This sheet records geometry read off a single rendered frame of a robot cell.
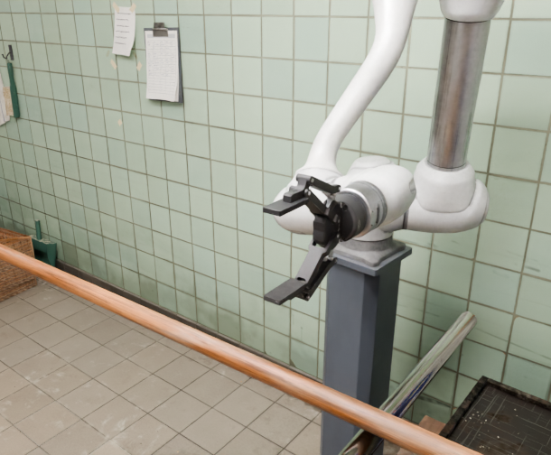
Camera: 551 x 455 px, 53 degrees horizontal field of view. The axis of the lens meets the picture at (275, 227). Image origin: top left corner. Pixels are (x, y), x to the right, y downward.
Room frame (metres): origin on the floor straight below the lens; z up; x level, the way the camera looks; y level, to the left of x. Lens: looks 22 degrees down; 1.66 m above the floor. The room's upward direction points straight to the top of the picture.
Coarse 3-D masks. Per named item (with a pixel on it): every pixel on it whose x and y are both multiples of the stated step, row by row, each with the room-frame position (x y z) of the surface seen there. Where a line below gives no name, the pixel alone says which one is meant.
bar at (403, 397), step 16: (464, 320) 0.79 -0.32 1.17; (448, 336) 0.75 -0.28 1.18; (464, 336) 0.77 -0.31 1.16; (432, 352) 0.70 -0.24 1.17; (448, 352) 0.71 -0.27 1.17; (416, 368) 0.66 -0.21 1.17; (432, 368) 0.67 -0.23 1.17; (400, 384) 0.63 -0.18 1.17; (416, 384) 0.63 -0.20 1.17; (400, 400) 0.59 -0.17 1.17; (400, 416) 0.58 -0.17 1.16; (368, 432) 0.53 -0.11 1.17; (352, 448) 0.51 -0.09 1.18; (368, 448) 0.51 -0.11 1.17
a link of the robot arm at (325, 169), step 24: (384, 0) 1.22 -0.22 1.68; (408, 0) 1.21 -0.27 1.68; (384, 24) 1.18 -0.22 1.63; (408, 24) 1.19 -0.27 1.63; (384, 48) 1.15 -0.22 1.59; (360, 72) 1.15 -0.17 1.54; (384, 72) 1.14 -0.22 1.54; (360, 96) 1.13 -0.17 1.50; (336, 120) 1.12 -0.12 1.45; (336, 144) 1.11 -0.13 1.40; (312, 168) 1.05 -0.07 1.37; (336, 168) 1.08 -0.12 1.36; (288, 216) 1.02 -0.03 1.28; (312, 216) 0.98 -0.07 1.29
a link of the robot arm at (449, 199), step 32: (448, 0) 1.27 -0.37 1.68; (480, 0) 1.24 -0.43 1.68; (448, 32) 1.31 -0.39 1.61; (480, 32) 1.28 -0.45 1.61; (448, 64) 1.31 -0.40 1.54; (480, 64) 1.31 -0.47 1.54; (448, 96) 1.32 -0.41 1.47; (448, 128) 1.34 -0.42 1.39; (448, 160) 1.35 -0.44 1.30; (416, 192) 1.39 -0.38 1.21; (448, 192) 1.34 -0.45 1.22; (480, 192) 1.37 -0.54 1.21; (416, 224) 1.38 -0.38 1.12; (448, 224) 1.36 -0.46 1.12; (480, 224) 1.39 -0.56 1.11
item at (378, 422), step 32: (0, 256) 1.02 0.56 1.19; (64, 288) 0.89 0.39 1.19; (96, 288) 0.85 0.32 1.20; (160, 320) 0.75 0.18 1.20; (224, 352) 0.66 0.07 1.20; (288, 384) 0.60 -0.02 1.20; (320, 384) 0.59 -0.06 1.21; (352, 416) 0.54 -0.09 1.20; (384, 416) 0.52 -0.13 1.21; (416, 448) 0.49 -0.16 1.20; (448, 448) 0.47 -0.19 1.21
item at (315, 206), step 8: (304, 192) 0.74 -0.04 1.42; (312, 192) 0.75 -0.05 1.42; (312, 200) 0.75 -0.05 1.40; (320, 200) 0.77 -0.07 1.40; (312, 208) 0.78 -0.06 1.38; (320, 208) 0.77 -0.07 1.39; (328, 208) 0.78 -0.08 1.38; (328, 216) 0.78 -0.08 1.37; (336, 216) 0.80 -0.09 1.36; (336, 224) 0.80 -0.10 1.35
